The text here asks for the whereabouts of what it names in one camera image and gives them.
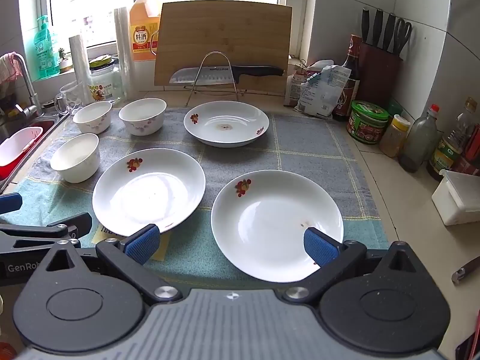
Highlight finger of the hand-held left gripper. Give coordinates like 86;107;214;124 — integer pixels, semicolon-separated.
0;192;22;215
0;212;92;250

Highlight yellow paper sheet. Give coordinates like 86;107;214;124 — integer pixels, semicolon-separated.
92;224;169;262

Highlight brown knife block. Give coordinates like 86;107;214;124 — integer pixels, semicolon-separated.
357;43;404;100

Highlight red plastic basin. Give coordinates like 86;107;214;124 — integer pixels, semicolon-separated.
0;150;38;181

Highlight bamboo cutting board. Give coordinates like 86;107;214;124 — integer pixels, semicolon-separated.
149;1;293;94

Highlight black-handled kitchen knife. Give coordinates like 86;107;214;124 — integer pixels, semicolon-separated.
169;65;285;85

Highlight clipped white food bag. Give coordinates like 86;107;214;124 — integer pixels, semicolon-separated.
284;59;313;106

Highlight stainless steel sink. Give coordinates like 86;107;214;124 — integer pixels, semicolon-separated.
0;112;72;196

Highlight small potted plant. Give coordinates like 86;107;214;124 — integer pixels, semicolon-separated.
58;48;73;74

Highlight green dish soap bottle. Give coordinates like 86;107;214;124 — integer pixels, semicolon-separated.
34;15;61;79

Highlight red-capped glass bottle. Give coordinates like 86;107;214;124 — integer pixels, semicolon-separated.
398;104;440;173

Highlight metal faucet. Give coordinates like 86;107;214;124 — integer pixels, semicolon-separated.
14;54;43;118

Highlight clear plastic wrap roll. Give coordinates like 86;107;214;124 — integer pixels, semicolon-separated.
114;7;135;94

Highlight stained white fruit-print plate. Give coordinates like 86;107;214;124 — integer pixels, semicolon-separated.
184;101;270;148

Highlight white ceramic bowl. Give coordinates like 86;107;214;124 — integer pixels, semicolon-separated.
118;98;167;136
50;133;100;184
73;101;113;134

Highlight black knife handle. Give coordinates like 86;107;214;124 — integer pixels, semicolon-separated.
373;8;384;49
361;8;371;46
384;13;397;53

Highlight white plastic box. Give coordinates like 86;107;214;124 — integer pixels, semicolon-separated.
431;170;480;226

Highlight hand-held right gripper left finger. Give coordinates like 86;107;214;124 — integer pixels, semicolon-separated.
45;224;182;306

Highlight white and blue food bag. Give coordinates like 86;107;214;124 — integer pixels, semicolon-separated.
295;60;352;117

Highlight grey checked cloth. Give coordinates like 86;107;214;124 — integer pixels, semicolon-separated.
0;107;391;284

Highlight clear glass mug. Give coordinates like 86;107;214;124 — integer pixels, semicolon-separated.
55;81;89;115

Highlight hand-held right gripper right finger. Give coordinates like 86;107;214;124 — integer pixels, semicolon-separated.
282;227;418;304

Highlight red packets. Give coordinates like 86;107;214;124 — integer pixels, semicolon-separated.
464;124;480;176

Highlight pink cloth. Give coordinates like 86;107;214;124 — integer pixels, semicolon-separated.
0;52;24;84

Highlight green-labelled oil bottle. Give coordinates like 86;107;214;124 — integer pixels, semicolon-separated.
427;97;479;181

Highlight dark soy sauce bottle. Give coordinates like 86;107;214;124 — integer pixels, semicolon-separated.
333;34;362;121

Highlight orange cooking wine jug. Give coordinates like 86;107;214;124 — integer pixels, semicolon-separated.
130;0;163;61

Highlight yellow-capped spice jar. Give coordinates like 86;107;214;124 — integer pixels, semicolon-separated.
379;114;411;157

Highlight glass jar with green lid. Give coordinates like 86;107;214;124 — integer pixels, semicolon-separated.
89;55;122;104

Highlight green-lidded sauce jar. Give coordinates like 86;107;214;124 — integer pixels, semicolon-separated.
347;100;389;145

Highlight metal wire rack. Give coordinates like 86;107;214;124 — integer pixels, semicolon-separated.
185;51;248;107

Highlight black kitchen scissors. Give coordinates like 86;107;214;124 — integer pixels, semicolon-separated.
394;18;413;58

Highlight grey paper roll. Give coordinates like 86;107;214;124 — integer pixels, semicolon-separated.
69;34;91;83

